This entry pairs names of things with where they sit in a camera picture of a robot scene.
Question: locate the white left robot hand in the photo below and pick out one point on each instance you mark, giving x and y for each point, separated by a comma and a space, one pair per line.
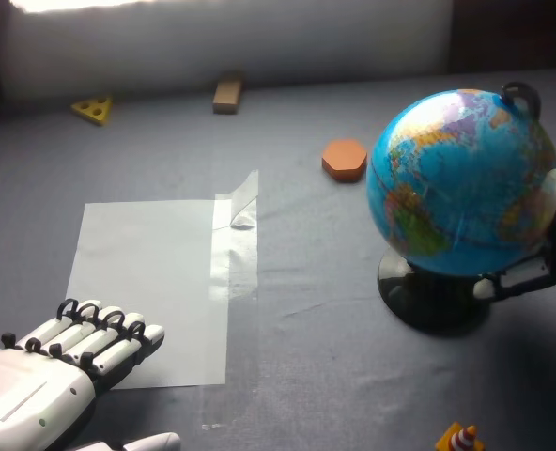
29, 394

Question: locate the blue globe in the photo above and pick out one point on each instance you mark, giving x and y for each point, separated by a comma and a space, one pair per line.
461, 188

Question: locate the white paper sheet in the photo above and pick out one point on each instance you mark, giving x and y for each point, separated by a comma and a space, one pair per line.
142, 263

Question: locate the orange hexagon block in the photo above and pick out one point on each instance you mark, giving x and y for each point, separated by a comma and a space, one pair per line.
344, 157

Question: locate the toy traffic cone on yellow base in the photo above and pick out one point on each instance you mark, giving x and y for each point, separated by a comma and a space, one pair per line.
461, 439

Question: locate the clear tape strip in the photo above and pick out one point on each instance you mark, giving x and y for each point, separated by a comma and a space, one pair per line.
242, 263

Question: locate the grey table cloth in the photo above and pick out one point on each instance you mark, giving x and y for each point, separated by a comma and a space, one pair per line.
329, 376

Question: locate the yellow triangle block with holes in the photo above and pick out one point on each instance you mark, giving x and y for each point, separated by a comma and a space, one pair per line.
95, 115

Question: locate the plain wooden rectangular block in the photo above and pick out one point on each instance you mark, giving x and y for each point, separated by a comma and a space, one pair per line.
227, 94

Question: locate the white backdrop board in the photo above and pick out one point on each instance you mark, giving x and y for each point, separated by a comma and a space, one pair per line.
212, 42

